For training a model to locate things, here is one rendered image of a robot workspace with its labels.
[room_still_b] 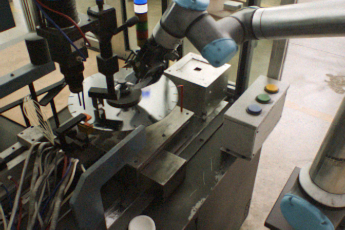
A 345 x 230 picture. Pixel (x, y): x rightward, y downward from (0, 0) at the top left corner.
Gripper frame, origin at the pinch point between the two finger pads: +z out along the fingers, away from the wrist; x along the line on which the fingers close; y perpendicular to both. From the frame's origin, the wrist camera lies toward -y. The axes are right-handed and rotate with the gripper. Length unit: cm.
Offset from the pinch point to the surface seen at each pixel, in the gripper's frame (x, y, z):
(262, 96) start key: 25.0, -30.1, -11.9
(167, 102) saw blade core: 9.6, -3.7, -2.0
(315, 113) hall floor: 50, -176, 48
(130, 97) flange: 1.7, 2.6, 2.7
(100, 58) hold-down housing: -6.1, 13.9, -9.8
